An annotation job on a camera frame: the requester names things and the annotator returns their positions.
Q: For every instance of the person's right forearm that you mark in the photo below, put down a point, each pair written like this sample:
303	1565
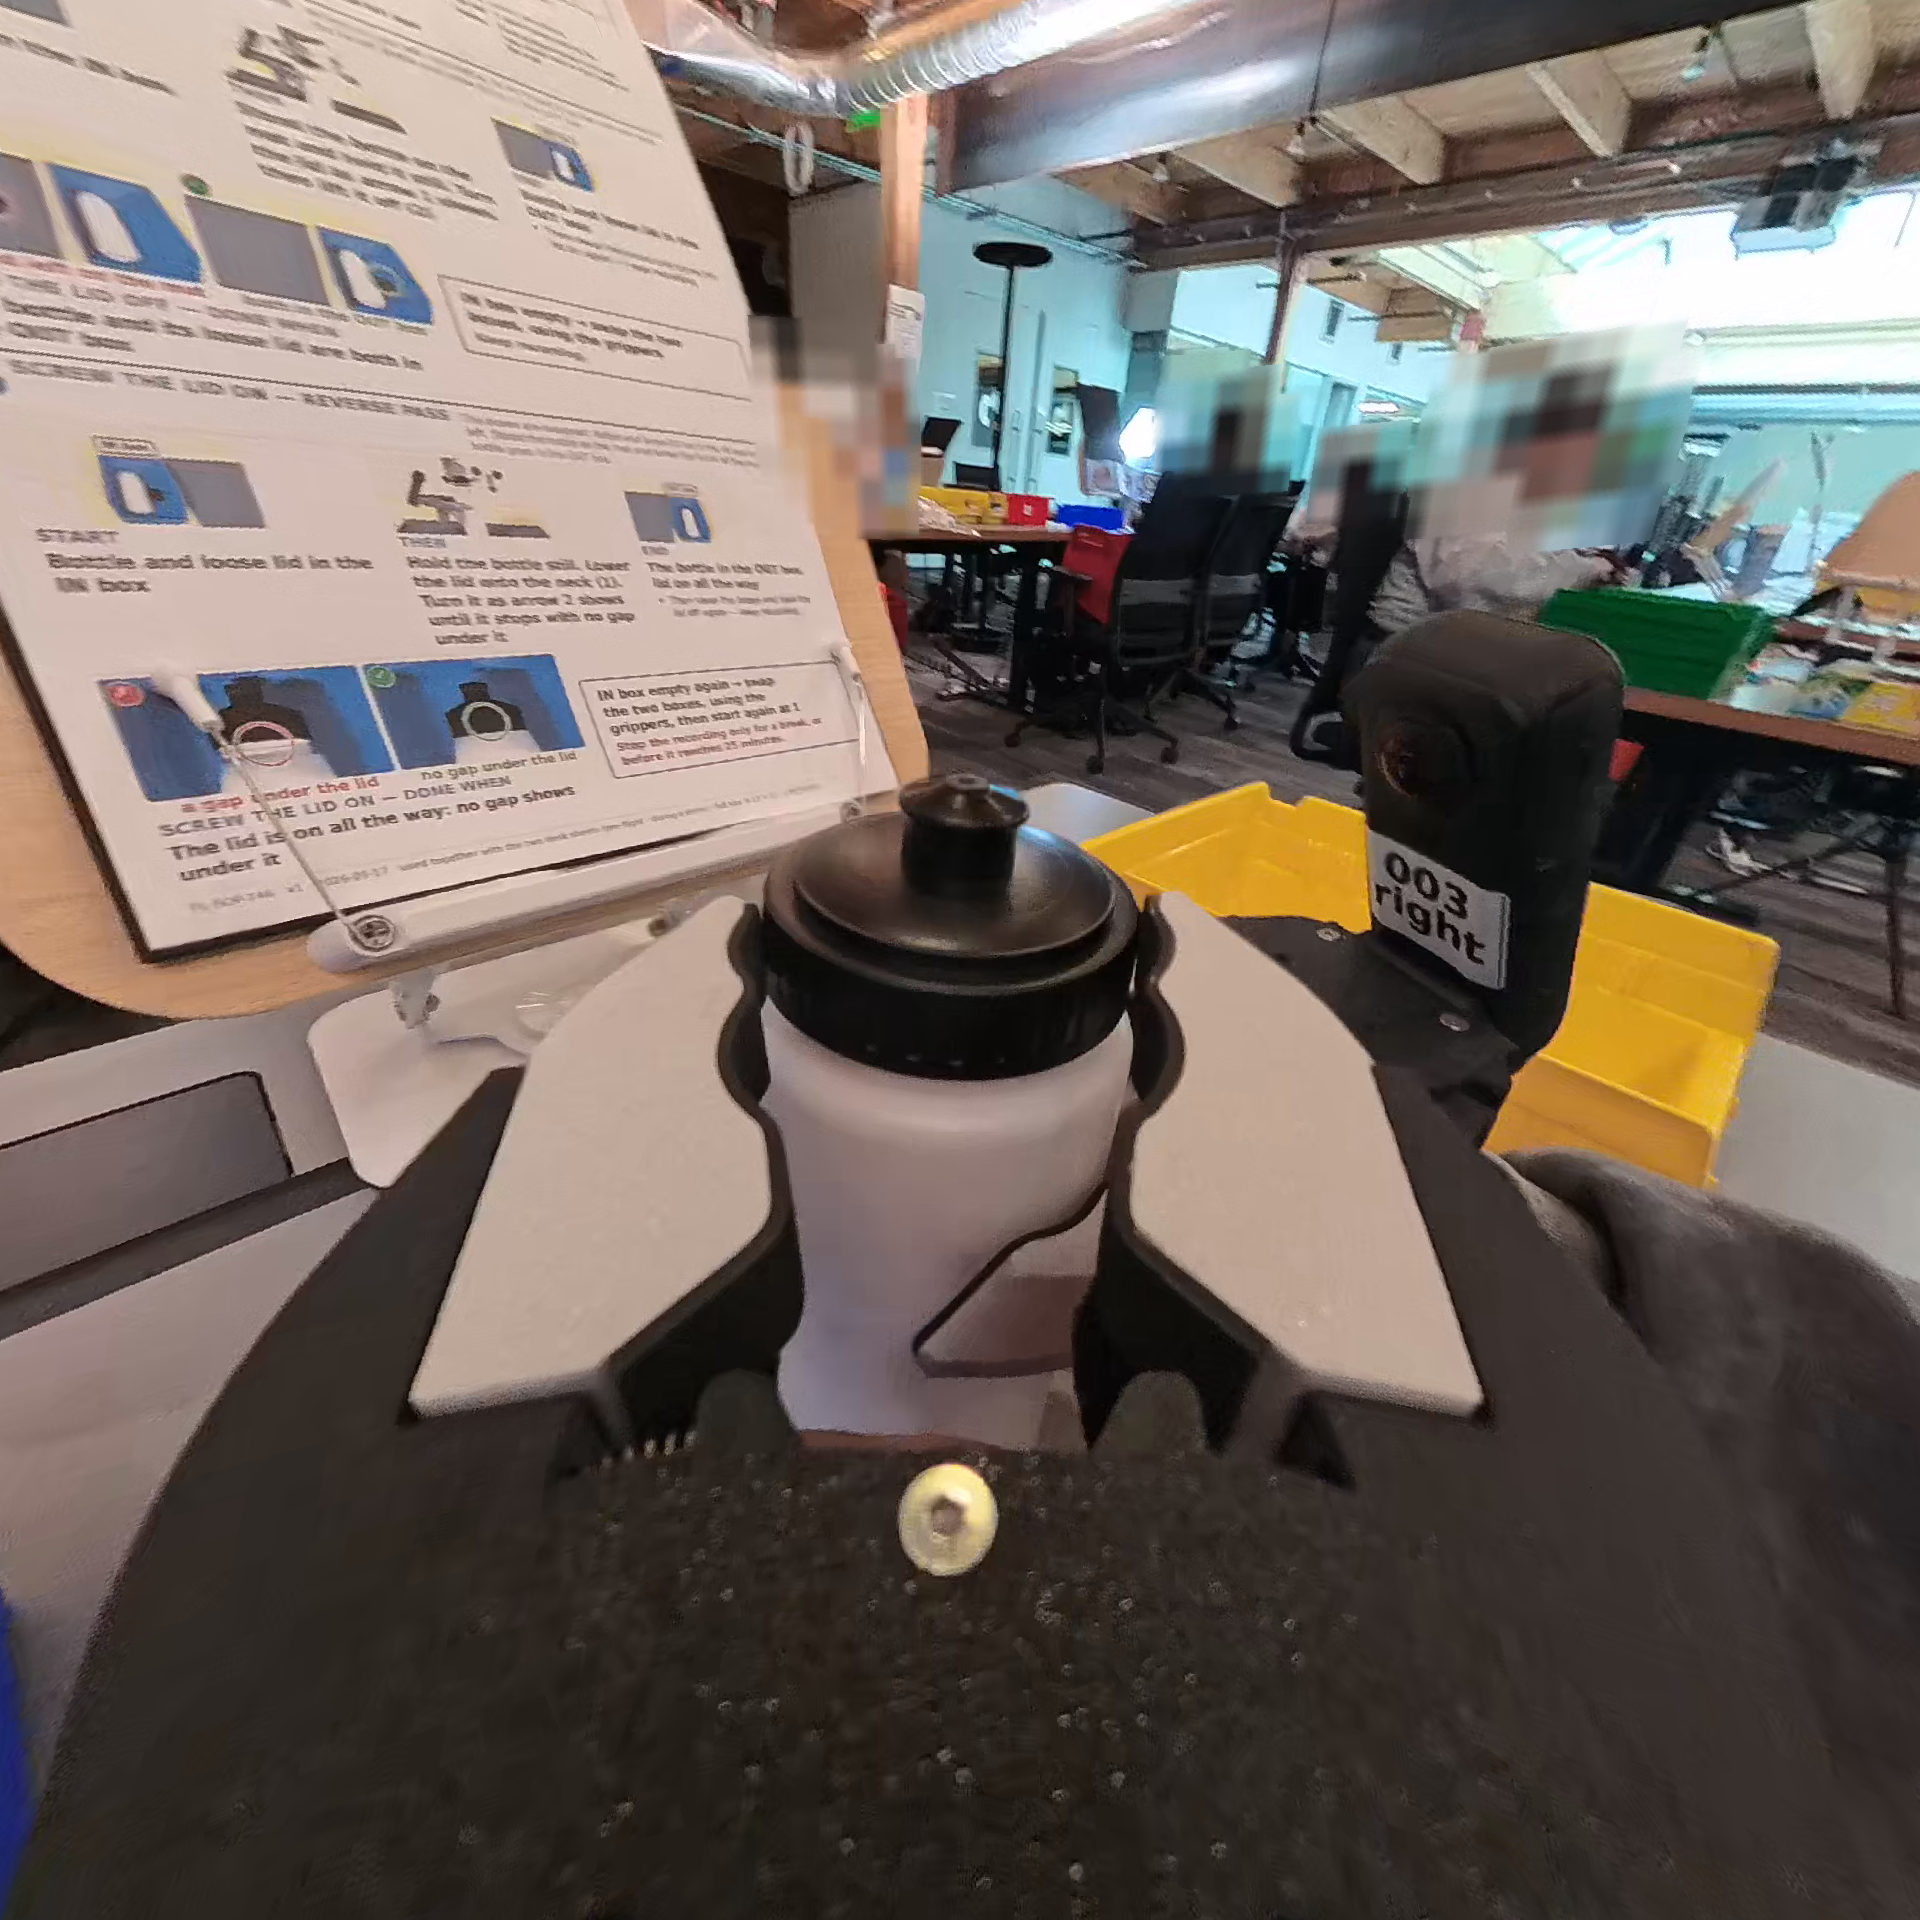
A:
1771	1349

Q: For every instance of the white plastic bottle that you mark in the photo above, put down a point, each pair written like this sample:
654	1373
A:
931	1170

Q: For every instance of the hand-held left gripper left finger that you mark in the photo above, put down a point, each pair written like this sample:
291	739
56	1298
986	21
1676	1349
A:
616	1185

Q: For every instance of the small red bin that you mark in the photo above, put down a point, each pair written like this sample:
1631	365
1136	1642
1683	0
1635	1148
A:
1031	509

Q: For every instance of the printed instruction sheet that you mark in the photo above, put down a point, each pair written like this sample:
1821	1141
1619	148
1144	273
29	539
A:
376	451

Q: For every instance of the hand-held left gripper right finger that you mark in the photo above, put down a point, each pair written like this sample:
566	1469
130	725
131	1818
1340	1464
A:
1290	1185

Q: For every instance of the yellow plastic bin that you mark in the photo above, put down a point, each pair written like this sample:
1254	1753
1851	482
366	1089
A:
1652	1020

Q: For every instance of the black office chair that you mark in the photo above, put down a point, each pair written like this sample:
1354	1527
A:
1184	600

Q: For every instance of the small yellow bins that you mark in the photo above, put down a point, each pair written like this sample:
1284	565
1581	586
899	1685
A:
960	505

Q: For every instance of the black floor lamp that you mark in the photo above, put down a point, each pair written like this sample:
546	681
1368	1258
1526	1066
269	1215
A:
1019	251

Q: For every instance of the wooden background table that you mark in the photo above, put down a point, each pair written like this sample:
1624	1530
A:
1771	727

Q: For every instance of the yellow cardboard box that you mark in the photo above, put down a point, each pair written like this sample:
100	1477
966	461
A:
1862	701

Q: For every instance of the background document stand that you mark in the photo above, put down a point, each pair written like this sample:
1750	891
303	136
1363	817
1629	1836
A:
1882	539

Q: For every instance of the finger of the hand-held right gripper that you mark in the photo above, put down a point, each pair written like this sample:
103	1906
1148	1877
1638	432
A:
1020	1305

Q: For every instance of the black bottle lid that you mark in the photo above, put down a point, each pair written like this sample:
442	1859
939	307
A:
944	930

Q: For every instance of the green stacked bins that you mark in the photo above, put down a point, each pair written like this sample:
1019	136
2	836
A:
1652	637

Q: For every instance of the red chair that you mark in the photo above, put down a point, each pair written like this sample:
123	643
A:
1096	578

